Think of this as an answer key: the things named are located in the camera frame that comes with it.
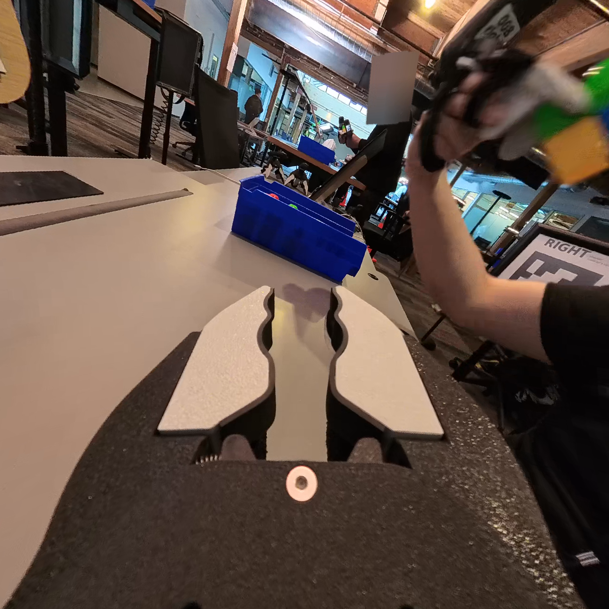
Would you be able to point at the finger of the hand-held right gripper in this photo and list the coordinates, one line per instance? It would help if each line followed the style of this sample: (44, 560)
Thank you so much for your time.
(554, 88)
(516, 138)

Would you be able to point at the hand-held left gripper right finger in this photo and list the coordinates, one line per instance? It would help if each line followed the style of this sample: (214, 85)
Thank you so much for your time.
(380, 376)

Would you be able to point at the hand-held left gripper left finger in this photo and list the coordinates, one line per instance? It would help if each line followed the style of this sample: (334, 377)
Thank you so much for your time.
(219, 371)

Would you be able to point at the green two-stud toy block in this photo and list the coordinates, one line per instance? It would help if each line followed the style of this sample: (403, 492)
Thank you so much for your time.
(571, 109)

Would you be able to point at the blue toy block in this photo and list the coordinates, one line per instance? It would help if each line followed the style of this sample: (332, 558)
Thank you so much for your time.
(605, 118)

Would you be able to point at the yellow toy block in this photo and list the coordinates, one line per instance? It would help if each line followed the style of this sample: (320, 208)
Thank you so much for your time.
(578, 152)

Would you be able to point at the blue plastic bin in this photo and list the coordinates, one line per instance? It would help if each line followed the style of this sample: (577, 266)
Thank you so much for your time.
(295, 233)

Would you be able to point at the person's right forearm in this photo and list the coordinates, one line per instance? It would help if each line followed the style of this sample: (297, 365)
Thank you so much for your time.
(456, 266)

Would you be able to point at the grey desk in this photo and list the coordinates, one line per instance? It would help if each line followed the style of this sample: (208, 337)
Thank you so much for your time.
(119, 295)

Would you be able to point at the person's right hand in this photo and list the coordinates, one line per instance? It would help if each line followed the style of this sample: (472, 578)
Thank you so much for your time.
(452, 133)

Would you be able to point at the black white marker sign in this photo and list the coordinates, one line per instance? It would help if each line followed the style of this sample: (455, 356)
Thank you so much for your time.
(556, 261)

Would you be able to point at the blue storage bin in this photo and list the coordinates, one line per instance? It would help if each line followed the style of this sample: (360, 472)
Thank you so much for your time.
(316, 150)

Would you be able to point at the black panel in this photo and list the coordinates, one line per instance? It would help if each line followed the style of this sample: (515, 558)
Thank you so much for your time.
(216, 123)

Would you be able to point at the dark flat plate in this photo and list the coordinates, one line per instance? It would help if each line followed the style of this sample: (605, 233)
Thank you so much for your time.
(43, 188)

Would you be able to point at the black monitor back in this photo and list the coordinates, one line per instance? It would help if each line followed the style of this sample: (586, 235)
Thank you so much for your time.
(180, 52)

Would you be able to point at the framed screen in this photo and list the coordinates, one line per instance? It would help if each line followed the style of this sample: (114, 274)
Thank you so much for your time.
(69, 33)

